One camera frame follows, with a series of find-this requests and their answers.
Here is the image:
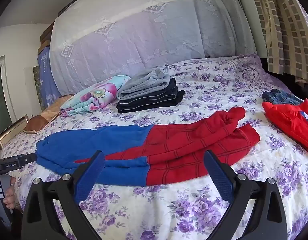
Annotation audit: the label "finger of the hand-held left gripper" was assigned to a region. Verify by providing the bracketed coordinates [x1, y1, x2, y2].
[17, 153, 37, 167]

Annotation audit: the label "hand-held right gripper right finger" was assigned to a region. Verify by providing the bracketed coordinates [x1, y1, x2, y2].
[203, 150, 287, 240]

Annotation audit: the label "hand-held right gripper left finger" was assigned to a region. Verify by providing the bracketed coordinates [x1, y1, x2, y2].
[21, 151, 105, 240]

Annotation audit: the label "red and blue pants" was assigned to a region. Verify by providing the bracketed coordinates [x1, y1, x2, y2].
[35, 107, 261, 187]

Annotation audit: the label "folded black pants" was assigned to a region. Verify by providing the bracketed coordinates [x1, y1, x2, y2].
[116, 78, 186, 114]

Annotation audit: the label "folded grey pants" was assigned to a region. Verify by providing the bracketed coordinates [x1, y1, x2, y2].
[116, 64, 171, 100]

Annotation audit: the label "person's left hand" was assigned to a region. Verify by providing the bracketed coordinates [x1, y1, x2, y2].
[3, 176, 21, 211]

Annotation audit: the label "brown pillow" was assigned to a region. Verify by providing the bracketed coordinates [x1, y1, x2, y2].
[24, 94, 74, 134]

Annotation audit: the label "white framed window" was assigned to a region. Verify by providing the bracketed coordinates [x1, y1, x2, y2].
[0, 56, 17, 128]

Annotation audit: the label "folded floral blanket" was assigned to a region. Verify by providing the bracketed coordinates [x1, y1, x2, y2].
[60, 75, 131, 117]

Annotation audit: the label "blue printed cloth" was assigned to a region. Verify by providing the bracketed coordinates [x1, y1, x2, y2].
[37, 46, 62, 110]

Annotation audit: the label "red garment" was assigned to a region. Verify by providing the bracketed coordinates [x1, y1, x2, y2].
[261, 99, 308, 159]

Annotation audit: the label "purple floral bed sheet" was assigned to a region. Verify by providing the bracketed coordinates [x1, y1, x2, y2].
[0, 54, 308, 240]

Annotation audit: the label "blue jeans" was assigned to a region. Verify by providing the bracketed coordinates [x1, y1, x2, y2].
[262, 89, 304, 105]

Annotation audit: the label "cardboard boxes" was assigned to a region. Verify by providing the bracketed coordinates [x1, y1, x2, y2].
[37, 22, 54, 54]

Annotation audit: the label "white lace cover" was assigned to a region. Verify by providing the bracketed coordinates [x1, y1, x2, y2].
[49, 0, 257, 97]

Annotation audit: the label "checked beige curtain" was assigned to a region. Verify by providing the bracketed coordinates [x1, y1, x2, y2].
[246, 0, 308, 83]

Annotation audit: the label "wooden picture frame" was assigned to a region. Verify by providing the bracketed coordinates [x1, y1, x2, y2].
[0, 114, 29, 148]

